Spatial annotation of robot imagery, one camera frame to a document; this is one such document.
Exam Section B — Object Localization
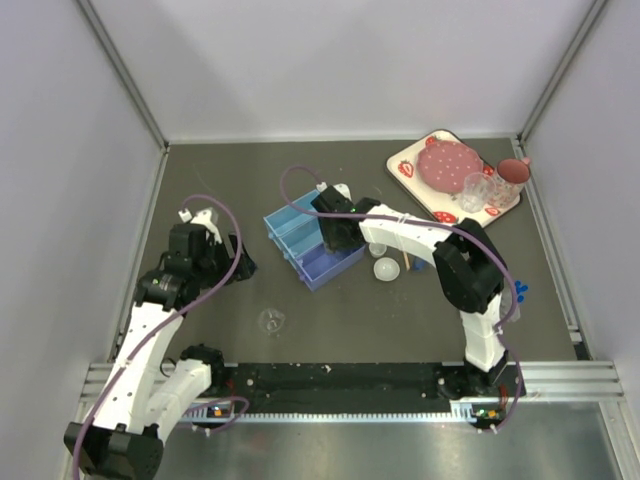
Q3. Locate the purple drawer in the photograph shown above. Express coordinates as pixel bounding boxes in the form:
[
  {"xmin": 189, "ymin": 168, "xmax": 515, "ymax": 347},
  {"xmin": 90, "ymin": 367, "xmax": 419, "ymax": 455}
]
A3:
[{"xmin": 293, "ymin": 244, "xmax": 365, "ymax": 292}]

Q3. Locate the light blue drawer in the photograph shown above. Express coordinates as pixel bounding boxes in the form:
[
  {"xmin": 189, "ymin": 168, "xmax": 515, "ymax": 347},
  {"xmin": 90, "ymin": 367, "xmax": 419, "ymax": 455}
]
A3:
[
  {"xmin": 273, "ymin": 218, "xmax": 323, "ymax": 260},
  {"xmin": 263, "ymin": 190, "xmax": 319, "ymax": 239}
]

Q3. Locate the clear glass dish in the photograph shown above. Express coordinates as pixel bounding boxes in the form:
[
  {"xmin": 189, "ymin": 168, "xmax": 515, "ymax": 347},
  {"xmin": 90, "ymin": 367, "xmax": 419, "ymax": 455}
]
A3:
[{"xmin": 257, "ymin": 308, "xmax": 286, "ymax": 335}]

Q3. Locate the clear acrylic test tube rack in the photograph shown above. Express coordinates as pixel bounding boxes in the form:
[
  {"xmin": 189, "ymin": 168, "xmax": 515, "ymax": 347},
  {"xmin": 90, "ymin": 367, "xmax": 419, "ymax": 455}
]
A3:
[{"xmin": 499, "ymin": 286, "xmax": 521, "ymax": 322}]

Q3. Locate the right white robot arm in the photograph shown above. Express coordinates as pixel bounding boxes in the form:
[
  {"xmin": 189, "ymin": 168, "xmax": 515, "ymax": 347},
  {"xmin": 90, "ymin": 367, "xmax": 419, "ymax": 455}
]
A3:
[{"xmin": 312, "ymin": 183, "xmax": 505, "ymax": 396}]

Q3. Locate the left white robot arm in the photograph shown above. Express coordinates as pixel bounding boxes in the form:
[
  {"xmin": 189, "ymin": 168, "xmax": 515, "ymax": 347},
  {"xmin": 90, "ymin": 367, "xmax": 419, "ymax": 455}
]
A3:
[{"xmin": 64, "ymin": 220, "xmax": 255, "ymax": 479}]

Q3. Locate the small white crucible cup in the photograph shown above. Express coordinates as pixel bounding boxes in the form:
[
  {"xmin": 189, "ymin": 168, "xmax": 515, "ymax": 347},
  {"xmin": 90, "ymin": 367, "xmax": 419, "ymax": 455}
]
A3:
[{"xmin": 368, "ymin": 243, "xmax": 387, "ymax": 258}]

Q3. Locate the white evaporating dish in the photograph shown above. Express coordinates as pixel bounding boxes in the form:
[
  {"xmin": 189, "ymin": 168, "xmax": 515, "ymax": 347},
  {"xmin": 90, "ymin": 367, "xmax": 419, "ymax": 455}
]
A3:
[{"xmin": 373, "ymin": 257, "xmax": 401, "ymax": 282}]

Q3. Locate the pink dotted plate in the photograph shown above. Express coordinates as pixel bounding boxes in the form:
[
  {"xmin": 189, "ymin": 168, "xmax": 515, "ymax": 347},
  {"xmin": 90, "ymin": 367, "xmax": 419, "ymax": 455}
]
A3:
[{"xmin": 416, "ymin": 140, "xmax": 484, "ymax": 194}]

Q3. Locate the clear drinking glass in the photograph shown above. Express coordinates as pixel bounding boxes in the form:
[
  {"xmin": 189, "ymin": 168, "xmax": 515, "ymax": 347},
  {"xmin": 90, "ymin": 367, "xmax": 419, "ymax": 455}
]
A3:
[{"xmin": 460, "ymin": 172, "xmax": 495, "ymax": 214}]

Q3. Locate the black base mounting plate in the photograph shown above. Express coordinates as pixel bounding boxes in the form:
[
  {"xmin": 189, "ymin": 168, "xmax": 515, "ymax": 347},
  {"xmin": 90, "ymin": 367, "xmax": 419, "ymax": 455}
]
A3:
[{"xmin": 224, "ymin": 362, "xmax": 520, "ymax": 415}]

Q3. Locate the pink strawberry mug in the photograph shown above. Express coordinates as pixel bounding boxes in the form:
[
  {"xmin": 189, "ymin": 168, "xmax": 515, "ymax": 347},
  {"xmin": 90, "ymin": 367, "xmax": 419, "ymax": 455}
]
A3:
[{"xmin": 489, "ymin": 157, "xmax": 531, "ymax": 208}]

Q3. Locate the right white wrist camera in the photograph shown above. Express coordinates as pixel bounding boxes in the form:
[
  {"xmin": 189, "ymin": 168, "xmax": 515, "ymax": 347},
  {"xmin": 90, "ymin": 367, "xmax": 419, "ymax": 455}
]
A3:
[{"xmin": 316, "ymin": 182, "xmax": 352, "ymax": 200}]

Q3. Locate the white slotted cable duct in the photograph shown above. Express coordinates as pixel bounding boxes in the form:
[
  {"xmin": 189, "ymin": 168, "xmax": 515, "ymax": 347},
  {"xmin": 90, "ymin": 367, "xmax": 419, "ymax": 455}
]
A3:
[{"xmin": 184, "ymin": 397, "xmax": 506, "ymax": 424}]

